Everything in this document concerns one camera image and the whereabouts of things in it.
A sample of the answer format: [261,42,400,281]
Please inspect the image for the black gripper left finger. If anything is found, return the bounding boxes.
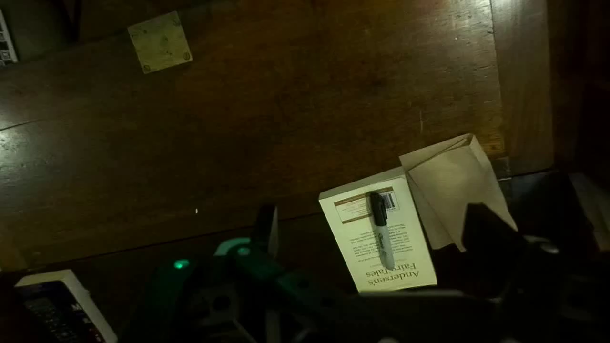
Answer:
[211,203,301,343]

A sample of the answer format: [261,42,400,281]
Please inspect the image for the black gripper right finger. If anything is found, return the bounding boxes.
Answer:
[444,201,564,343]

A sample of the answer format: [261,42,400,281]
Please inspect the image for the black and white marker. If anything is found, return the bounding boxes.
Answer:
[367,189,398,271]

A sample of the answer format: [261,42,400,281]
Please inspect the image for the dark wooden secretary desk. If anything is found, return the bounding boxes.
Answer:
[0,0,610,343]

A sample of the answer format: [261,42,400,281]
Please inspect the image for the small paper label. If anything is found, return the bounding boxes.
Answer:
[125,10,194,77]

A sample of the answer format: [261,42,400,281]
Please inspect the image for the black book with keyboard cover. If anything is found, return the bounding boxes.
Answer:
[13,269,119,343]

